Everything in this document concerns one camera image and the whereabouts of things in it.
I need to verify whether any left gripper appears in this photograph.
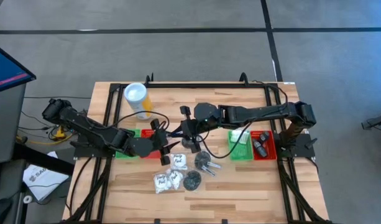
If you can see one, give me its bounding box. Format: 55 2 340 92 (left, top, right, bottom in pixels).
148 119 181 166

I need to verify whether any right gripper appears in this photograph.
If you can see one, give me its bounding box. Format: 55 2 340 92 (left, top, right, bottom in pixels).
170 105 211 154

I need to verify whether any red plastic basket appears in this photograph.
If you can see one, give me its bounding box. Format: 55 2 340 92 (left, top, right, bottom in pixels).
140 128 165 159
250 129 277 161

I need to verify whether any green plastic basket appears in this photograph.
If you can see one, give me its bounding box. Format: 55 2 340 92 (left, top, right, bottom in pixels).
227 129 254 162
115 128 142 160

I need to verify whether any white and yellow canister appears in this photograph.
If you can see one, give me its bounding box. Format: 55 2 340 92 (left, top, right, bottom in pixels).
124 82 154 121

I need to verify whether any white printed paper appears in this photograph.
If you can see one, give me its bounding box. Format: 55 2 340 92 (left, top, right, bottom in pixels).
22 151 70 202

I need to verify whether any monitor with blue screen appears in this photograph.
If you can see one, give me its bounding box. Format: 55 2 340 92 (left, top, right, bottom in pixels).
0 41 37 95

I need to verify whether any grey stand leg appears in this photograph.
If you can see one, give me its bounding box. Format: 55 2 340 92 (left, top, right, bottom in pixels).
360 111 381 135

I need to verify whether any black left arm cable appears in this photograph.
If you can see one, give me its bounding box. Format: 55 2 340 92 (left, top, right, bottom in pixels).
114 110 171 131

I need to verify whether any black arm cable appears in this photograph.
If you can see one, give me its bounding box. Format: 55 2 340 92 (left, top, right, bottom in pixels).
196 118 259 160
114 110 171 131

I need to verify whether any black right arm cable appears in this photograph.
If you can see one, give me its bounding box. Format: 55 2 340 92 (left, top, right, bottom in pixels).
196 118 259 160

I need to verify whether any black aluminium rig frame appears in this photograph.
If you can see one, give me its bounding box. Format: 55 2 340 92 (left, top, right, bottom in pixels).
61 72 331 224

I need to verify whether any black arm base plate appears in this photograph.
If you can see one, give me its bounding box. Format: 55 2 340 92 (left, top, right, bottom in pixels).
276 133 318 159
72 133 117 159

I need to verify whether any yellow cable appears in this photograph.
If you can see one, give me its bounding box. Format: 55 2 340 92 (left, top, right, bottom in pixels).
16 126 76 146

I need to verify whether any black floor cable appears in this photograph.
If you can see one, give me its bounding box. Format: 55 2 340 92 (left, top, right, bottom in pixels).
23 95 92 100

